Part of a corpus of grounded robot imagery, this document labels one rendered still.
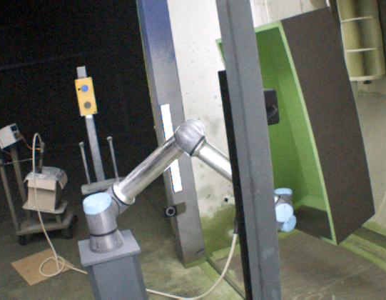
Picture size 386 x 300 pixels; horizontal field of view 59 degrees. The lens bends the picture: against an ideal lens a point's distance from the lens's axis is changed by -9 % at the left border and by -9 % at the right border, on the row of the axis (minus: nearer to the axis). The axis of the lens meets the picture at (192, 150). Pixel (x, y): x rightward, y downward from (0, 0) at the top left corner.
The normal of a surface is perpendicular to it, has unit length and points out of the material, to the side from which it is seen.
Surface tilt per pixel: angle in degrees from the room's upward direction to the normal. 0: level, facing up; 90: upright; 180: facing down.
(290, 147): 90
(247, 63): 90
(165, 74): 90
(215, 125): 90
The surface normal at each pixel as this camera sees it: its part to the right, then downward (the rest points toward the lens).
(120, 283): 0.34, 0.13
